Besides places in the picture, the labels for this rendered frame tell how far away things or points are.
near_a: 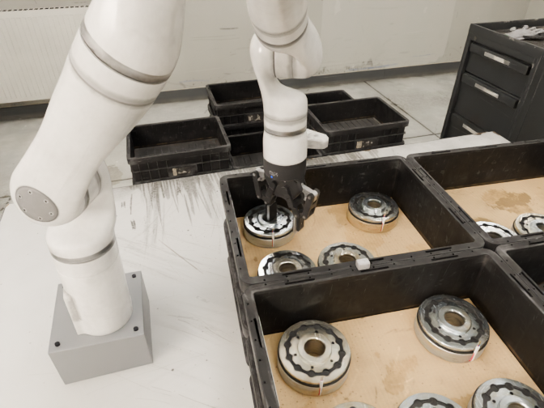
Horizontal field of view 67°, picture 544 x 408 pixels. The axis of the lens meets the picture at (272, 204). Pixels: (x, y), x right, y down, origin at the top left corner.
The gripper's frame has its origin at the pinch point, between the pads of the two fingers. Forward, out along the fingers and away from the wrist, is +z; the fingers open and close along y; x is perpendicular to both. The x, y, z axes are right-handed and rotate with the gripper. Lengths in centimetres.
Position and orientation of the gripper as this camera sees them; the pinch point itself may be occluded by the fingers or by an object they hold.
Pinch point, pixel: (284, 218)
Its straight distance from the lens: 79.0
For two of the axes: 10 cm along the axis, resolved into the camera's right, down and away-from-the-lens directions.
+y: 7.9, 3.6, -5.0
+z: 0.1, 8.0, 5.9
